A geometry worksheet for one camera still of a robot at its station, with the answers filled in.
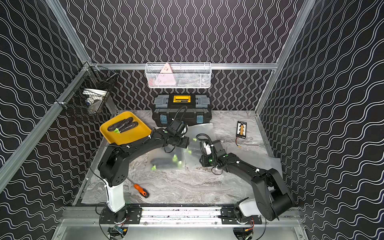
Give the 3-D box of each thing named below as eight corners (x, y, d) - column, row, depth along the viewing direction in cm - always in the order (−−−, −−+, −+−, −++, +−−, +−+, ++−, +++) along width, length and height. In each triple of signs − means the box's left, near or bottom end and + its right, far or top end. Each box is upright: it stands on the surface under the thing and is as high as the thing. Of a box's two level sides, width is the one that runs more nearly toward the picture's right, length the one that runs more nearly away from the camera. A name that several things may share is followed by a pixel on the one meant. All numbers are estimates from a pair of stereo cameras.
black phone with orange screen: (235, 136, 108) (236, 134, 106) (237, 122, 117) (238, 120, 115) (245, 138, 107) (246, 136, 105) (246, 124, 115) (246, 122, 114)
